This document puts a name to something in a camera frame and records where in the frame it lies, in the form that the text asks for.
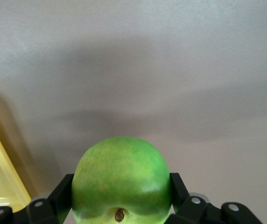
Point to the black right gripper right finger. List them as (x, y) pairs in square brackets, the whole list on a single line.
[(182, 210)]

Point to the green apple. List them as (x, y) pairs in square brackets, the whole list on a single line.
[(121, 177)]

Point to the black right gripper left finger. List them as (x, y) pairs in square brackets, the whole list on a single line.
[(58, 198)]

